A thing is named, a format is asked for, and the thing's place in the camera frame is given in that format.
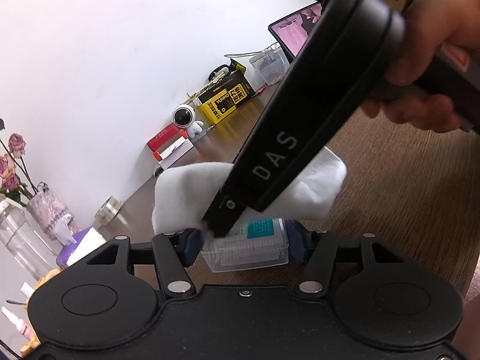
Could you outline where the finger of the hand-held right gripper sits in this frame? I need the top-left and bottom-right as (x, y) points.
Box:
(202, 189), (249, 238)

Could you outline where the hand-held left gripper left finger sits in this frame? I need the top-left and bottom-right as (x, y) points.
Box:
(84, 230), (203, 299)

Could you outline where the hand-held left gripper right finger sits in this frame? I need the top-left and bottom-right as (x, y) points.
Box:
(289, 222), (411, 295)

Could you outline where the clear plastic container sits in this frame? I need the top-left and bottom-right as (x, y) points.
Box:
(200, 217), (290, 273)

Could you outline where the white cloth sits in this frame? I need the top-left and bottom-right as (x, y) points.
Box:
(152, 146), (347, 235)

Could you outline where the person's right hand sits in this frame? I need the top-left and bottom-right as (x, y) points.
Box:
(362, 0), (480, 133)

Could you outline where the clear plastic storage box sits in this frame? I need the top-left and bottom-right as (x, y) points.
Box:
(249, 46), (292, 86)

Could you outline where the tablet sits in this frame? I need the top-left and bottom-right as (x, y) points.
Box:
(268, 2), (324, 61)

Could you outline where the clear tape roll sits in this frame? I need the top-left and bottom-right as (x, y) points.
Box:
(94, 196), (124, 226)

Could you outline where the yellow and black box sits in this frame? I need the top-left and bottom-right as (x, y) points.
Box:
(197, 75), (256, 123)

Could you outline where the white astronaut robot toy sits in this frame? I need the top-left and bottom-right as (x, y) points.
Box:
(172, 104), (205, 138)

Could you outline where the purple tissue pack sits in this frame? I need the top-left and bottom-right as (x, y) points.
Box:
(55, 214), (107, 269)

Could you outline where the beige packet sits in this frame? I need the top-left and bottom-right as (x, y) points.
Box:
(185, 85), (211, 103)

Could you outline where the yellow mug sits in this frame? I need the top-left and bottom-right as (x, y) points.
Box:
(34, 268), (62, 289)

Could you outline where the clear glass jar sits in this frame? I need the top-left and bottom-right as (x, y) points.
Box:
(0, 195), (53, 279)

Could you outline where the pink tube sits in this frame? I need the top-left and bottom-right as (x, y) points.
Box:
(1, 307), (34, 343)

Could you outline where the grey cable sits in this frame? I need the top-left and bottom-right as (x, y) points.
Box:
(224, 43), (280, 60)

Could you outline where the black strap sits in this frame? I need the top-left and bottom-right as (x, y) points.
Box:
(208, 65), (231, 83)

